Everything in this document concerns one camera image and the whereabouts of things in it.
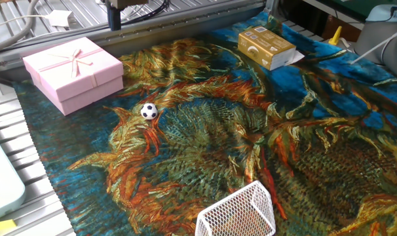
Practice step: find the pink gift box with ribbon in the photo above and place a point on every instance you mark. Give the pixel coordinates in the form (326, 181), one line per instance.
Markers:
(74, 75)

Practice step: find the small black white soccer ball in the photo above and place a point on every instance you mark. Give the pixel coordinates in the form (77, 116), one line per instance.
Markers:
(149, 111)

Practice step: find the white teach pendant red button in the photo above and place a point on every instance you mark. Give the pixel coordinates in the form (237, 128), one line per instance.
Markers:
(5, 183)

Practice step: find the silver Schunk gripper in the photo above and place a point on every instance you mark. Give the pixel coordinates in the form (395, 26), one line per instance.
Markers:
(129, 2)

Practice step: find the white power adapter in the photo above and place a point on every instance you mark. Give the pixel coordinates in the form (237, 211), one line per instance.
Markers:
(59, 18)

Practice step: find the sunflower painting print cloth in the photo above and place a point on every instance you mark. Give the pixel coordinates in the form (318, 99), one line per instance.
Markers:
(218, 147)

